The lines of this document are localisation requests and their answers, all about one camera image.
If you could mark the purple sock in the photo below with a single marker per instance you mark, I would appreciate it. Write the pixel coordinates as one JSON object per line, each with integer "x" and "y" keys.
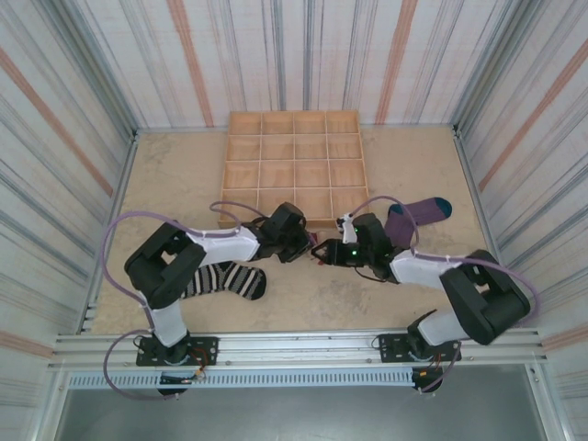
{"x": 427, "y": 210}

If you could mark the black round mount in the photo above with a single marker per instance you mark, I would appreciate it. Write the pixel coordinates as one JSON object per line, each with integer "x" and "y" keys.
{"x": 172, "y": 392}
{"x": 425, "y": 383}

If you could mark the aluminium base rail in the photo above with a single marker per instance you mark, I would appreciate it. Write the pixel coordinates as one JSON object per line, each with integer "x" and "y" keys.
{"x": 298, "y": 344}

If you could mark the aluminium side profile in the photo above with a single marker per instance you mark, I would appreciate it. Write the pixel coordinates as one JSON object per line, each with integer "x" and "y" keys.
{"x": 473, "y": 184}
{"x": 123, "y": 184}

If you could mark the wooden compartment tray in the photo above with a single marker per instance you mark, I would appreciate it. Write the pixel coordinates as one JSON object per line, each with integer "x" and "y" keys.
{"x": 275, "y": 156}

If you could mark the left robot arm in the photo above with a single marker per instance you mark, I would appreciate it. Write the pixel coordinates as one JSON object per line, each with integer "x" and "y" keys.
{"x": 220, "y": 248}

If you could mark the black white striped sock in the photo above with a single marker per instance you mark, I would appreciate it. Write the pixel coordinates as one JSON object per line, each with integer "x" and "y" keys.
{"x": 239, "y": 280}

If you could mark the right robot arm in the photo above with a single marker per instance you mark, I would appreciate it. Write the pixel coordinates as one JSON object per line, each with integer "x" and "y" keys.
{"x": 422, "y": 271}

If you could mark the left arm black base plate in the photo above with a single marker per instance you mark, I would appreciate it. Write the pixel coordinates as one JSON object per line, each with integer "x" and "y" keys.
{"x": 206, "y": 343}

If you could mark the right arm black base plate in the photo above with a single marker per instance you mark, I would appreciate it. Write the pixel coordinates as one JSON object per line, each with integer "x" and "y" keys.
{"x": 388, "y": 342}

